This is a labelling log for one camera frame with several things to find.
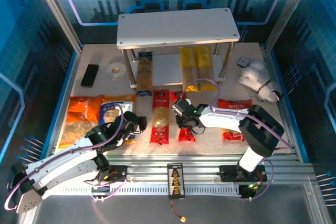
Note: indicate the small grey box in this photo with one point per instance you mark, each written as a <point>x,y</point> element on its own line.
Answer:
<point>243,62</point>

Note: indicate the red short pasta bag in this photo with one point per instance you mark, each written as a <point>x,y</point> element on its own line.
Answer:
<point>233,104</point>

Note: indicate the dark blue spaghetti pack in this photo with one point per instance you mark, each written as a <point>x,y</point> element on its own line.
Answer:
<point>144,77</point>

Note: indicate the aluminium base frame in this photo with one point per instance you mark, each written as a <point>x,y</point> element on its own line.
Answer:
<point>147,161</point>

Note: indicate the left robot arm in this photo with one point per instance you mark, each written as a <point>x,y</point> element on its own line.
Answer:
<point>60,161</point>

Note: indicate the red spaghetti pack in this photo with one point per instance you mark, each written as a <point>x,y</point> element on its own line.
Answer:
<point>159,119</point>
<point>187,136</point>

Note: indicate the black connector board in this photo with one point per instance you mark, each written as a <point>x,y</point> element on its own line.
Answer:
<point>176,182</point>

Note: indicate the white two-tier shelf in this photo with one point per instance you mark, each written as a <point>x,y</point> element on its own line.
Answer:
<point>178,27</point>

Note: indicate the orange short pasta bag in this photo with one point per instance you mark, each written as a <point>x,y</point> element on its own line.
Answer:
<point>81,113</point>

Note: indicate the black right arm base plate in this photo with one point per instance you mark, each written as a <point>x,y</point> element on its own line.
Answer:
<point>227,172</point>

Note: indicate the white plush toy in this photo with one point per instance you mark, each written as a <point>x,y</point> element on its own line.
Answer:
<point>256,77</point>

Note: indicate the black aluminium extrusion bar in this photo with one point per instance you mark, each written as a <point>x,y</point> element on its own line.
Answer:
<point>89,75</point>

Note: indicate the blue and yellow pasta bag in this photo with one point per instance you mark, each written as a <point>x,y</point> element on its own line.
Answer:
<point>110,113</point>

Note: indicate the white tape roll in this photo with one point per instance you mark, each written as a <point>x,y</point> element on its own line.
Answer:
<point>121,67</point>

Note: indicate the black controller box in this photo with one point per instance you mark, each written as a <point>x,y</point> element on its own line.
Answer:
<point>248,191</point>

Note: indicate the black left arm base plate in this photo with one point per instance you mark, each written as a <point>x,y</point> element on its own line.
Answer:
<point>119,174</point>

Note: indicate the yellow spaghetti pack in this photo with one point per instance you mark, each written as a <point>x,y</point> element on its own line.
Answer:
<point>206,58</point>
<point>187,61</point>

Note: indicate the aluminium frame post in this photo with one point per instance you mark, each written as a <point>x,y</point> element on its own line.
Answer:
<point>56,11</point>
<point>287,11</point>

